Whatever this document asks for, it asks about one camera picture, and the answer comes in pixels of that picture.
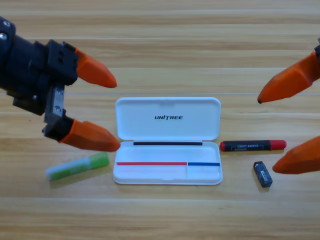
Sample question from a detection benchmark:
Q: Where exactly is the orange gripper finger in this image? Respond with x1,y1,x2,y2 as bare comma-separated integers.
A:
271,136,320,175
59,118,122,153

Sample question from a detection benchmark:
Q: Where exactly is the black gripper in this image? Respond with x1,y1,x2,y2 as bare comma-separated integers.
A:
257,37,320,105
0,34,118,144

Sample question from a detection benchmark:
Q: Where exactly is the green and white pen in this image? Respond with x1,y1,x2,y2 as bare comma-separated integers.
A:
45,151,110,182

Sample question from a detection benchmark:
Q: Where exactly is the black eraser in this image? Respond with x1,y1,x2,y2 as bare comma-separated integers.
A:
253,161,274,188

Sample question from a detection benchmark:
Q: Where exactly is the red and black marker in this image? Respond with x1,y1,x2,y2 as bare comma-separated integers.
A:
219,139,287,153

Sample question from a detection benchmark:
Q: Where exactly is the white Unitree pencil case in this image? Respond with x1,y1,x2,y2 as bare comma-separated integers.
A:
112,96,223,186

